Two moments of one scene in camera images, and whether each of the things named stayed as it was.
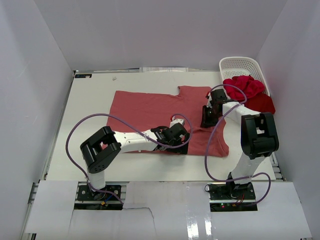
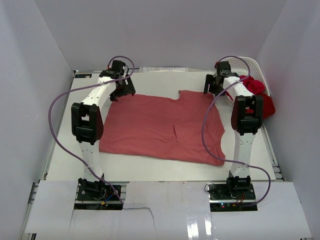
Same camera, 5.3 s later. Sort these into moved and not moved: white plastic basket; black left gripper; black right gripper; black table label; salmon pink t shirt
Moved: salmon pink t shirt; black right gripper; black left gripper
Not moved: black table label; white plastic basket
